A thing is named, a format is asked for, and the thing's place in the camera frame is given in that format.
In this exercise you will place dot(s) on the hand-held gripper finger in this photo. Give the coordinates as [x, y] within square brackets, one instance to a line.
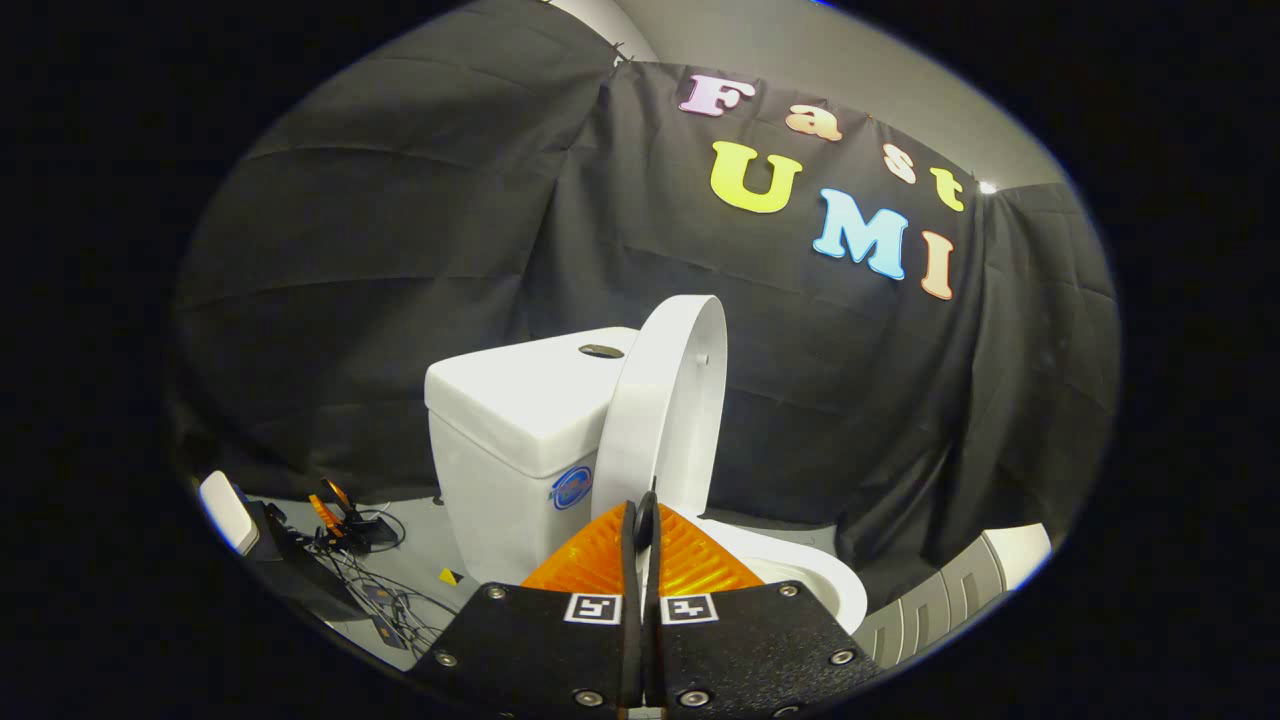
[651, 570]
[630, 570]

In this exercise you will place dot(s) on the white toilet lid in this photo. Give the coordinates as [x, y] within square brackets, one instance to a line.
[660, 400]

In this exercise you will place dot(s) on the white toilet with tank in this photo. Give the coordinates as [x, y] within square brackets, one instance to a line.
[510, 420]

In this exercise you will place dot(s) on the grey drawer cabinet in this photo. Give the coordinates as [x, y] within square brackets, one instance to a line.
[950, 595]

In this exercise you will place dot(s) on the black backdrop cloth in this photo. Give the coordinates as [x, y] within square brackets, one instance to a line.
[450, 250]

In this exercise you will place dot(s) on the small white device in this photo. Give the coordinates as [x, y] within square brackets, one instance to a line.
[228, 512]

